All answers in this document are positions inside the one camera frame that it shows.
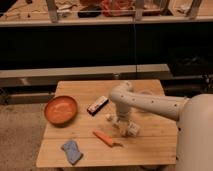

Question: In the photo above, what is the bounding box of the dark rectangular box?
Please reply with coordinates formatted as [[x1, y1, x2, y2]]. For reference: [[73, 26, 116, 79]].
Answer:
[[87, 96, 109, 116]]

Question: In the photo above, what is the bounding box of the red object on shelf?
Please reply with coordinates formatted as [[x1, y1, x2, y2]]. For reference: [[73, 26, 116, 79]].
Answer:
[[101, 0, 134, 17]]

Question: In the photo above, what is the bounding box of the orange bowl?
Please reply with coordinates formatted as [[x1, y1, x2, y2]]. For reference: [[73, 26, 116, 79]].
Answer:
[[44, 96, 78, 125]]

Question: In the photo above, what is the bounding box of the black object on shelf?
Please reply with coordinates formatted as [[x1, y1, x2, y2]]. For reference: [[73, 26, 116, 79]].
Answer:
[[77, 5, 102, 18]]

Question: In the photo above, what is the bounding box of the orange toy carrot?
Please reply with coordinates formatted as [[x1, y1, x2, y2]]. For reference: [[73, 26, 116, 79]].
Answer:
[[93, 131, 122, 147]]

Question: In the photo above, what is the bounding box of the white labelled bottle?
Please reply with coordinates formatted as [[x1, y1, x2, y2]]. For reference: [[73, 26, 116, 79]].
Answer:
[[105, 114, 140, 137]]

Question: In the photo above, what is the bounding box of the black hanging cable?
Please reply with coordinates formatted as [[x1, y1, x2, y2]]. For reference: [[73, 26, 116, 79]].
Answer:
[[132, 15, 139, 80]]

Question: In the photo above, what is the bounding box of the blue sponge cloth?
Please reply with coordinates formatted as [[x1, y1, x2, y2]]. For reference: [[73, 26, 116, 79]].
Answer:
[[61, 140, 83, 165]]

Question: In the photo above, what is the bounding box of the white plastic cup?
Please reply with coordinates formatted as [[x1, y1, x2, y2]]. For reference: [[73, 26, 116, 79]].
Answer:
[[138, 90, 154, 113]]

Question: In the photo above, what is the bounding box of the long grey bench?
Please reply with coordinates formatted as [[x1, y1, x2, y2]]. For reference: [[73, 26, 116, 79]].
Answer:
[[0, 64, 170, 88]]

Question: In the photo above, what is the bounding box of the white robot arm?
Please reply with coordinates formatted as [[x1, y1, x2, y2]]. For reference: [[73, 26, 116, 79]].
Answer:
[[109, 81, 213, 171]]

